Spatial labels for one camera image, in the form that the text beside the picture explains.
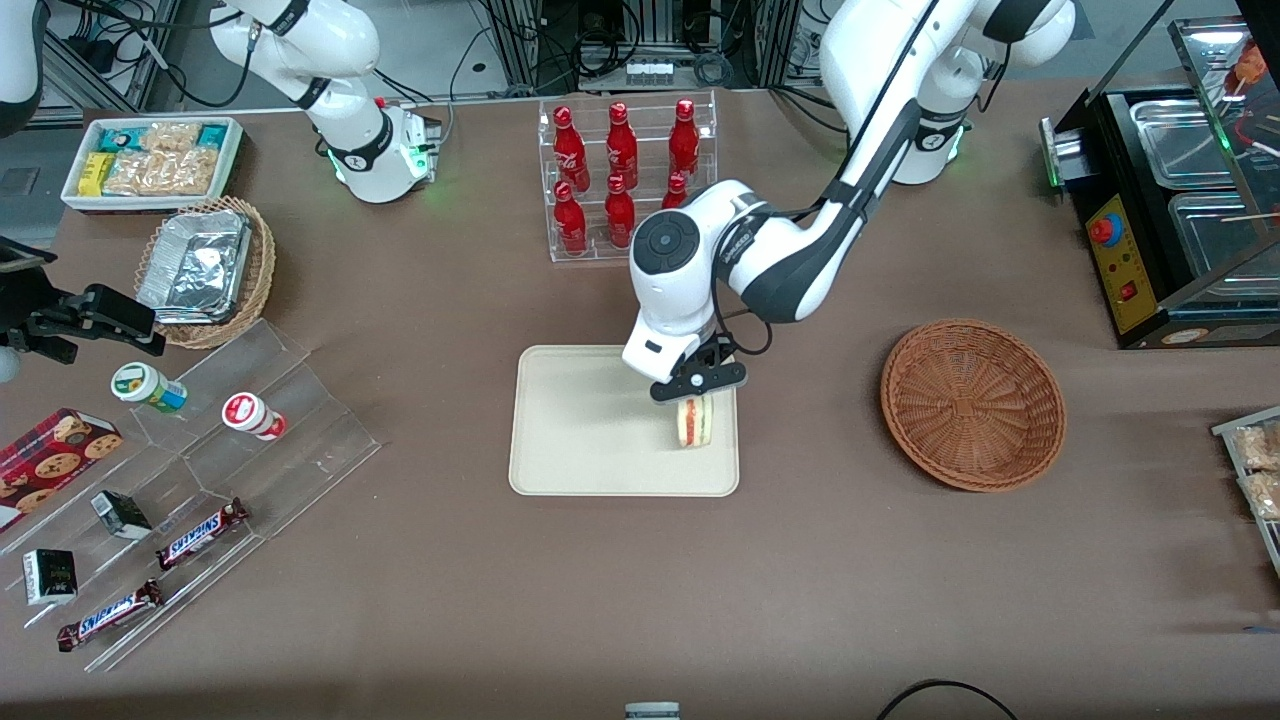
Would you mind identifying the black food warmer case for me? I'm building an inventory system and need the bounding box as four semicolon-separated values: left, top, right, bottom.
1040;15;1280;351

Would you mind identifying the red label yogurt cup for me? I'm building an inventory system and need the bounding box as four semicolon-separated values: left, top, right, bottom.
222;392;287;442

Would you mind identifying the clear acrylic bottle rack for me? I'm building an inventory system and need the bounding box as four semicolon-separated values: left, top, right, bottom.
538;90;719;264

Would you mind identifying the red cookie box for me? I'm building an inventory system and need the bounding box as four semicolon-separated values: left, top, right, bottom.
0;408;124;534

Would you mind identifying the small black white box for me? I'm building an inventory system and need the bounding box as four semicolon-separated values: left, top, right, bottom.
22;548;79;607
91;490;153;541

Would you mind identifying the triangular sandwich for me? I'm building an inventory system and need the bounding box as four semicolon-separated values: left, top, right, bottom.
673;393;718;451

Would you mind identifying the black cable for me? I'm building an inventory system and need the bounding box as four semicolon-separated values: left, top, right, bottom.
877;679;1020;720

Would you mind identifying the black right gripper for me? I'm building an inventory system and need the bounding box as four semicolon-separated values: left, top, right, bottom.
0;265;167;364

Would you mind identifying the brown wicker basket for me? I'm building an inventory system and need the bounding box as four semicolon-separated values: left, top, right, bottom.
880;318;1067;493

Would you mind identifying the cream rectangular tray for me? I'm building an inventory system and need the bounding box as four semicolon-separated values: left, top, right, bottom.
508;345;740;498

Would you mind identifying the light wicker basket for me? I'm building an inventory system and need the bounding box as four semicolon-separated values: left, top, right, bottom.
135;196;277;350

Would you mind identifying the clear cracker snack pack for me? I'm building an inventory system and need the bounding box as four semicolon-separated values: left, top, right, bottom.
1232;422;1280;472
1240;470;1280;521

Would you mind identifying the brown Snickers bar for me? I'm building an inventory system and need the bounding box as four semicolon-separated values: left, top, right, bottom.
57;579;164;653
156;498;250;572

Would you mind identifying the white rectangular snack bin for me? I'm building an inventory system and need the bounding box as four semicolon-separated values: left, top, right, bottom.
62;117;244;214

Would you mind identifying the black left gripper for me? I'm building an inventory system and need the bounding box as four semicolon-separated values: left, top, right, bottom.
650;336;749;419

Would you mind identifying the green label yogurt cup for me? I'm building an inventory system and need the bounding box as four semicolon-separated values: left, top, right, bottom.
111;362;188;415

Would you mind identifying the grey snack tray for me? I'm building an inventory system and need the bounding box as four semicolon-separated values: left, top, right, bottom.
1212;405;1280;577

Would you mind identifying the clear rice cracker pack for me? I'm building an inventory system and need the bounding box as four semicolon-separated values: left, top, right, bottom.
103;147;222;197
140;122;203;154

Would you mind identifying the aluminium foil container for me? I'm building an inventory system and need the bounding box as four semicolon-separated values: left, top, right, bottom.
137;210;253;326

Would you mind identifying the clear acrylic tiered stand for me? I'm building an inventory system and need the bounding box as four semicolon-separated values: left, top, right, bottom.
0;318;383;673

